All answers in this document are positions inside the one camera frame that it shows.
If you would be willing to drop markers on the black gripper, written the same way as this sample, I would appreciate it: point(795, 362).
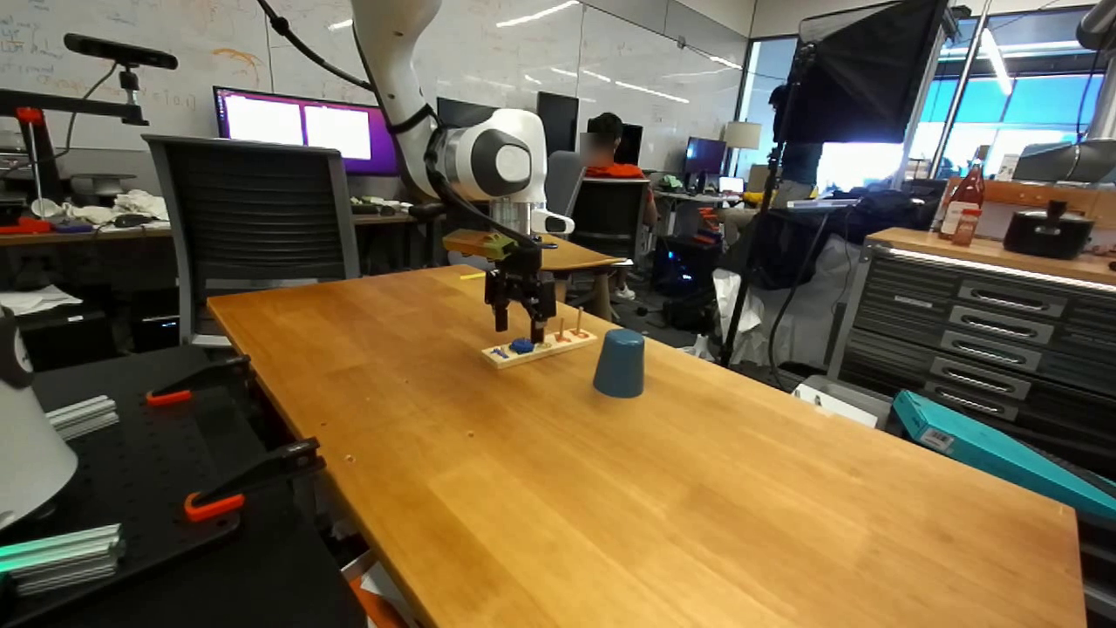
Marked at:
point(521, 276)

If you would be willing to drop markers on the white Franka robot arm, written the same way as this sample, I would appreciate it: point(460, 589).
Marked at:
point(477, 158)

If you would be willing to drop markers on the wooden peg holder board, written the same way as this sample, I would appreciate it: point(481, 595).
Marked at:
point(571, 340)

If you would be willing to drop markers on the blue upturned plastic cup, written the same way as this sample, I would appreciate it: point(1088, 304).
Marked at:
point(619, 362)

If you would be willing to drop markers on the black office chair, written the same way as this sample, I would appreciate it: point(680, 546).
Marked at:
point(609, 215)

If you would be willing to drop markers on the grey fabric office chair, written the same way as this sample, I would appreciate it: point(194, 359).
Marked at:
point(567, 174)

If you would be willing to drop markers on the person in orange shirt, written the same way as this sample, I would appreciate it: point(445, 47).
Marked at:
point(609, 152)

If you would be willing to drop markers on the dark upright monitor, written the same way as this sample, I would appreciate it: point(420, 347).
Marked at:
point(559, 115)

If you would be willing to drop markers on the grey mesh office chair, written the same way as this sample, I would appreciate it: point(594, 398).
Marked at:
point(249, 215)

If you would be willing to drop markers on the purple lit computer monitor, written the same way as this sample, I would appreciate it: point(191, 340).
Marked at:
point(292, 119)

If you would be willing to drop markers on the orange black clamp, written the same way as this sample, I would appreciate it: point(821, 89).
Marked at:
point(194, 384)
point(249, 476)

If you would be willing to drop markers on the white box on floor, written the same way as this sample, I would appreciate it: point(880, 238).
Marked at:
point(837, 403)

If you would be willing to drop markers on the black softbox studio light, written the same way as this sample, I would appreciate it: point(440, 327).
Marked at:
point(867, 73)

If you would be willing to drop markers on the black side platform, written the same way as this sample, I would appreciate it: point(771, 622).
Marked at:
point(126, 476)

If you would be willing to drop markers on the aluminium extrusion stack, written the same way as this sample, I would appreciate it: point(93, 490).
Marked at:
point(85, 415)
point(56, 559)

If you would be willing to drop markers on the red bottle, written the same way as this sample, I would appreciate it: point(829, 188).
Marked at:
point(963, 210)

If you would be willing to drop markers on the grey drawer cabinet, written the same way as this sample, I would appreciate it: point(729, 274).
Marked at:
point(988, 332)

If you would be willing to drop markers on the teal plastic case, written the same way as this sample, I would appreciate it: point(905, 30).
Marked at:
point(999, 454)

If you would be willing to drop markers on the white cone shade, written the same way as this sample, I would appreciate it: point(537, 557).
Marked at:
point(29, 459)

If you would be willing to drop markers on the black device on cabinet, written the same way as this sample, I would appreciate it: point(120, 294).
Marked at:
point(1048, 230)

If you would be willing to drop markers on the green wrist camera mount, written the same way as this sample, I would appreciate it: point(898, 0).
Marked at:
point(498, 245)

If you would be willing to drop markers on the black bar camera on stand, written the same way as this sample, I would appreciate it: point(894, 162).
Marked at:
point(116, 51)

